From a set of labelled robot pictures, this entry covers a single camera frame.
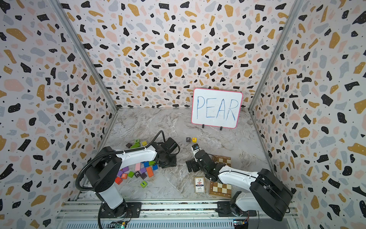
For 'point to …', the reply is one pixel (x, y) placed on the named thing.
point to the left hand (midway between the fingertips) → (177, 164)
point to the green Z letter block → (137, 140)
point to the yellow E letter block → (194, 140)
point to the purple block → (143, 170)
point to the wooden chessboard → (219, 189)
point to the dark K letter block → (137, 174)
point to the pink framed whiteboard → (215, 108)
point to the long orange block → (150, 171)
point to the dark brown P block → (188, 139)
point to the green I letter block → (144, 184)
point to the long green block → (137, 144)
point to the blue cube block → (155, 167)
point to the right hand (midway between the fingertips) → (193, 159)
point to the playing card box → (199, 184)
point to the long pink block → (137, 166)
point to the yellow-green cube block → (144, 143)
